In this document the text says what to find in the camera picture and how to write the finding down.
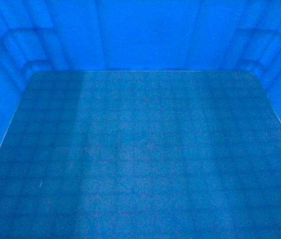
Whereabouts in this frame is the large blue plastic crate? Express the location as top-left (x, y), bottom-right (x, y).
top-left (0, 0), bottom-right (281, 239)

